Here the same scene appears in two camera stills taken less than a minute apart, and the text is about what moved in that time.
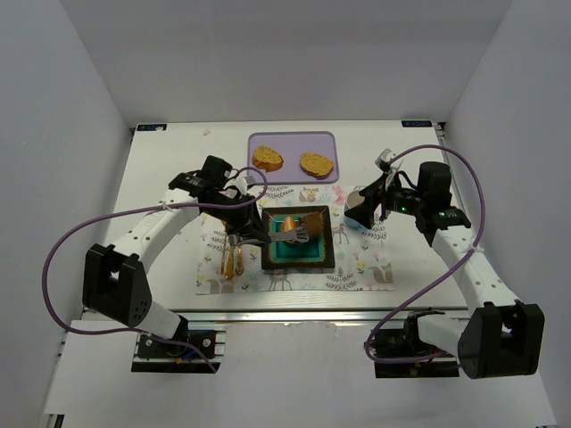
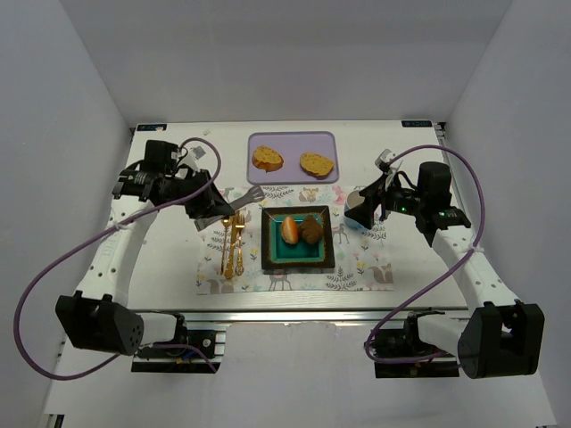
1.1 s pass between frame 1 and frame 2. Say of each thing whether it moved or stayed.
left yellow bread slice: stayed
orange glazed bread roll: stayed
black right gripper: stayed
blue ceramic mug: stayed
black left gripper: moved
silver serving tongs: moved
